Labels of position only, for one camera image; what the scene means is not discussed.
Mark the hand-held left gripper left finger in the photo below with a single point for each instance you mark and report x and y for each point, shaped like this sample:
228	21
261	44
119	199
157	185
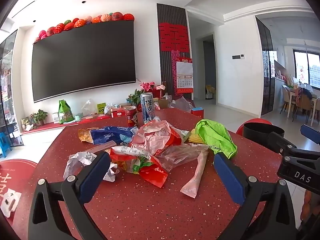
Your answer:
96	175

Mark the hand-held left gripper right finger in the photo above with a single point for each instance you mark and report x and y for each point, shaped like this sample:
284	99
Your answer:
230	182

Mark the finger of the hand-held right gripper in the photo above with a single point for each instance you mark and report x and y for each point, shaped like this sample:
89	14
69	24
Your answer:
277	140
310	131

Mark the black trash bin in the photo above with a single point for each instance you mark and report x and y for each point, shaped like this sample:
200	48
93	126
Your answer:
255	132

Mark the yellow foam fruit net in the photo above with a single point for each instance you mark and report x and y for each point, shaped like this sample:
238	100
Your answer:
197	137

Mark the red dotted bag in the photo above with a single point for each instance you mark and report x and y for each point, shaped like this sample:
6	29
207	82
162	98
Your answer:
153	176

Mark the crumpled white paper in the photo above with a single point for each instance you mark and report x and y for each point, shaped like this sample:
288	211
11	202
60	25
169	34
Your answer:
75	162

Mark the clear printed stick wrapper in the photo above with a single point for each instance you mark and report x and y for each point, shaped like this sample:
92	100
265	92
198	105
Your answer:
102	146

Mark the pink stick wrapper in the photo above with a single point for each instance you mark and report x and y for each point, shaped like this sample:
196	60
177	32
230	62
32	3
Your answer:
197	177

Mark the red plastic stool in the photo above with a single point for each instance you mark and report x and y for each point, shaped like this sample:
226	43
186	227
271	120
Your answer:
241	130

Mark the orange snack wrapper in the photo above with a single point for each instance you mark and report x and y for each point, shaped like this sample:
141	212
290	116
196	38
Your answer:
85	135

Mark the blue plastic wrapper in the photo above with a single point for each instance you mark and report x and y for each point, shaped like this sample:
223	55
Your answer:
110	135

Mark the dining table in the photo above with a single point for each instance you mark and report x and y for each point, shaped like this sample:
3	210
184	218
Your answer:
292	92

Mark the white green stick wrapper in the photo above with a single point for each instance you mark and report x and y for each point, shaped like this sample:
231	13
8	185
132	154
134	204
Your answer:
132	152

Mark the green plastic bag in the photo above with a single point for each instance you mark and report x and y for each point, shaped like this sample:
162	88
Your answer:
215	137

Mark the clear plastic bag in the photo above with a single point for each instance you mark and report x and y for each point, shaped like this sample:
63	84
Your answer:
180	155

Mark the window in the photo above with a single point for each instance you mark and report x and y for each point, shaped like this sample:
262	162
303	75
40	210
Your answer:
307	67

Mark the short red cartoon can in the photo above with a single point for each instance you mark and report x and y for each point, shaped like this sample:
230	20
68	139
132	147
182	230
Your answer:
130	118

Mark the red waffle box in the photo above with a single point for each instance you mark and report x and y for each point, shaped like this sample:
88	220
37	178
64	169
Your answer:
118	112

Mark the crinkled clear bag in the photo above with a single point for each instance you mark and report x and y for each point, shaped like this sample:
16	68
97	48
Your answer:
88	108

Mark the yellow green box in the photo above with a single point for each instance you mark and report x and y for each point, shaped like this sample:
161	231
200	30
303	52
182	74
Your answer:
101	108

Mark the green snack bag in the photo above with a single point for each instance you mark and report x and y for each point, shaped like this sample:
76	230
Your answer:
65	112

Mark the pink plastic bag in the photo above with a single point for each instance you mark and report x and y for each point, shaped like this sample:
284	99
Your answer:
155	137

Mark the small white box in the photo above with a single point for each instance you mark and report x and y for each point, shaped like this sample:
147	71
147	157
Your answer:
55	118

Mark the red box blue lid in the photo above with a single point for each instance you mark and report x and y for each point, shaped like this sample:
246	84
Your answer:
197	113

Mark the red round floor mat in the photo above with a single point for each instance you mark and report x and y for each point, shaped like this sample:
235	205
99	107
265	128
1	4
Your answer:
17	172

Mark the small potted plant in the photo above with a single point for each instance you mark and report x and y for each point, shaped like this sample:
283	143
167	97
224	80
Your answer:
39	117

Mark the tall white blue can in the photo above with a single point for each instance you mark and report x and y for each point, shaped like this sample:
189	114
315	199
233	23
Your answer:
148	108

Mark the green leafy plant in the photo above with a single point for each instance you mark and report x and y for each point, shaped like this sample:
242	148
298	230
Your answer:
135	97

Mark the grey purple plastic bag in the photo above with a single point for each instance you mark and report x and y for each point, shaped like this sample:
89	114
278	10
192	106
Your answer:
183	105

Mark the blue plastic stool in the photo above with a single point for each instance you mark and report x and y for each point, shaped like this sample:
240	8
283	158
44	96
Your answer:
5	145

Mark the cardboard box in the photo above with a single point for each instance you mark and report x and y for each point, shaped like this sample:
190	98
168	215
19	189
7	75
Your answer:
163	103

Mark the pale pink flower bunch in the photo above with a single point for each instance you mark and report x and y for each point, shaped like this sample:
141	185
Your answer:
160	87

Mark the large black television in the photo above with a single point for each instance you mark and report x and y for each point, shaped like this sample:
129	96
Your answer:
82	60

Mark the glass display cabinet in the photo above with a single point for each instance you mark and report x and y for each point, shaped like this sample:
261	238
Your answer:
8	92

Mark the red hanging paper banner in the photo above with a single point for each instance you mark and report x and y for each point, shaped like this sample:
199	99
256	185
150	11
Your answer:
173	70

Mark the row of paper lanterns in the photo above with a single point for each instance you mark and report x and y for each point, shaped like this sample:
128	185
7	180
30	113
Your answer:
82	21

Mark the wall switch panel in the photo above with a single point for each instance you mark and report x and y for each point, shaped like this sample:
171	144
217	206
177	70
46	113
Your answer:
238	57

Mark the wall calendar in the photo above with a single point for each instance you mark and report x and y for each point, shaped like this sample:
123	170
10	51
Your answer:
184	75

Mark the dark slatted wall panel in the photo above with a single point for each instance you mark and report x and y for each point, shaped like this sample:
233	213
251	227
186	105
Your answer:
165	67

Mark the red paper wall decoration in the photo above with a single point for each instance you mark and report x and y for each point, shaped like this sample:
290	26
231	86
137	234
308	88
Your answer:
172	36

